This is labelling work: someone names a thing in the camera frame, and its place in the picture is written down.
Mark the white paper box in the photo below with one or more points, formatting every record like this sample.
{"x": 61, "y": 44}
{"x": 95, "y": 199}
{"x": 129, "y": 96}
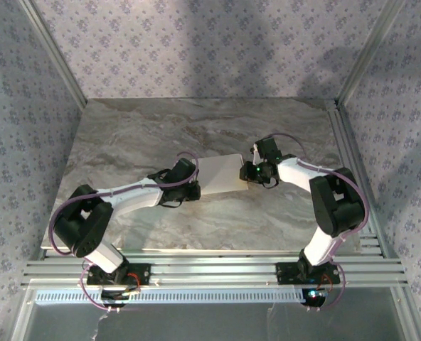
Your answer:
{"x": 221, "y": 174}

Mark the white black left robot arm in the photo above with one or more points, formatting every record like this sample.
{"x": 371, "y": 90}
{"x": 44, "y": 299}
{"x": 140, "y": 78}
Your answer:
{"x": 136, "y": 195}

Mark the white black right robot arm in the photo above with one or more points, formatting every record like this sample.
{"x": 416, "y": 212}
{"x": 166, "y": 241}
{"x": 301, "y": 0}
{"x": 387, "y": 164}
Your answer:
{"x": 319, "y": 248}

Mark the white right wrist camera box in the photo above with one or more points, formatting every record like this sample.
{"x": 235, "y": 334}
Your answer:
{"x": 255, "y": 152}

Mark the aluminium mounting rail bed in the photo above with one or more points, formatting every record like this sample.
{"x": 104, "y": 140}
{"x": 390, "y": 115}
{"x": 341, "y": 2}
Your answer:
{"x": 214, "y": 270}

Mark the aluminium side rail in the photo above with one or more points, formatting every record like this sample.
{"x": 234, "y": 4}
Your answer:
{"x": 339, "y": 124}

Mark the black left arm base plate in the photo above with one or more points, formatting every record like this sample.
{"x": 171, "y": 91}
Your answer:
{"x": 143, "y": 275}

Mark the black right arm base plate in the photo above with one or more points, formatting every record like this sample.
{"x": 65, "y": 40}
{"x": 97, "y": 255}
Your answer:
{"x": 285, "y": 275}

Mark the aluminium corner post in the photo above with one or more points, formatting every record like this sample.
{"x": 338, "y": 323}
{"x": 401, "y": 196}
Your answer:
{"x": 369, "y": 53}
{"x": 55, "y": 53}

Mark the aluminium frame rail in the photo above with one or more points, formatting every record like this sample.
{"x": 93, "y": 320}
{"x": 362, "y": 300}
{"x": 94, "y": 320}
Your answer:
{"x": 20, "y": 319}
{"x": 411, "y": 319}

